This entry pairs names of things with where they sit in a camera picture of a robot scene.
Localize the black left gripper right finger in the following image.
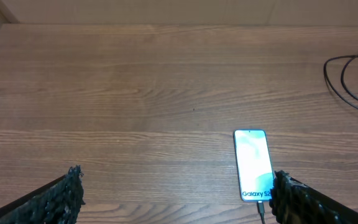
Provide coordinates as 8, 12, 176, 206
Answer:
269, 170, 358, 224

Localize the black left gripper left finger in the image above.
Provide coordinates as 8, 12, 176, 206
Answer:
0, 166, 85, 224

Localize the brown cardboard box wall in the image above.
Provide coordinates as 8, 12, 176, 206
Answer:
0, 0, 358, 26

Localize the blue Samsung Galaxy smartphone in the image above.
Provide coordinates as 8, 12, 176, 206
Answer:
234, 129, 274, 202

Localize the black USB charging cable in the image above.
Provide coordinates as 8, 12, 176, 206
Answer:
256, 45, 358, 224

